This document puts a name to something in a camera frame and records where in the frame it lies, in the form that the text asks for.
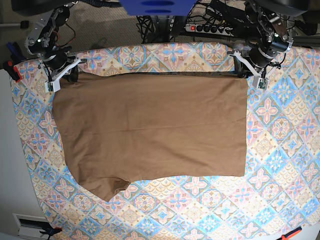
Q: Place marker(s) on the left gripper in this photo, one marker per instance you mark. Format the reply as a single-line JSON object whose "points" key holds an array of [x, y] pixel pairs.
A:
{"points": [[245, 69]]}

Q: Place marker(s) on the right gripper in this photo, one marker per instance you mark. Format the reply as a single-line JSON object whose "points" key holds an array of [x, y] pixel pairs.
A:
{"points": [[70, 70]]}

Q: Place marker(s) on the brown t-shirt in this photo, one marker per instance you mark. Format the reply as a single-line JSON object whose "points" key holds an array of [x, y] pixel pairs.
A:
{"points": [[132, 127]]}

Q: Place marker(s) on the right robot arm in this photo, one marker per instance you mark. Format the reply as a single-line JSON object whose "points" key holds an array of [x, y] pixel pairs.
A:
{"points": [[56, 60]]}

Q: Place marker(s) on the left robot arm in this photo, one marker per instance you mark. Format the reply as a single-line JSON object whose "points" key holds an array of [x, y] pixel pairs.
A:
{"points": [[261, 29]]}

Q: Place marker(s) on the red black clamp left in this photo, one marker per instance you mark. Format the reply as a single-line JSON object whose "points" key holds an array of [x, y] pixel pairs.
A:
{"points": [[12, 70]]}

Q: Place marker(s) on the blue plastic bin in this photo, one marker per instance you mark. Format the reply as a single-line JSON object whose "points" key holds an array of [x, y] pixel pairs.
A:
{"points": [[157, 7]]}

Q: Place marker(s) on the patterned tablecloth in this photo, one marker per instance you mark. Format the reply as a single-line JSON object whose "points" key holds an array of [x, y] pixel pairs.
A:
{"points": [[279, 192]]}

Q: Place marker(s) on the white floor vent box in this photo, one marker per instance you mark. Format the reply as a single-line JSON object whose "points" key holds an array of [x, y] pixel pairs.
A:
{"points": [[29, 226]]}

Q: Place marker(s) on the orange black clamp bottom left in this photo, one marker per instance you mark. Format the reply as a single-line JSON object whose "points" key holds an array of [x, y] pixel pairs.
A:
{"points": [[47, 229]]}

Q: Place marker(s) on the orange clamp bottom right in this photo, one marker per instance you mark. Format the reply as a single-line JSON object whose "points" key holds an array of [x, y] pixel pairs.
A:
{"points": [[290, 234]]}

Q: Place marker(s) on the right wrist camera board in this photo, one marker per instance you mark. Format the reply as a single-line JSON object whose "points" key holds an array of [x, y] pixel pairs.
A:
{"points": [[52, 86]]}

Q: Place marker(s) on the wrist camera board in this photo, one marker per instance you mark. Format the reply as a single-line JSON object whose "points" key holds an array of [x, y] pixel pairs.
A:
{"points": [[260, 83], [52, 86]]}

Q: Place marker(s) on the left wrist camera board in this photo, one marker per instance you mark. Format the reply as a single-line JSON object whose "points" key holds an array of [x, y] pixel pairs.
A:
{"points": [[260, 83]]}

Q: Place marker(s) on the power strip with red switch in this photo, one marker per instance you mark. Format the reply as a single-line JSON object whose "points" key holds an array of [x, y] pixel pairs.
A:
{"points": [[209, 29]]}

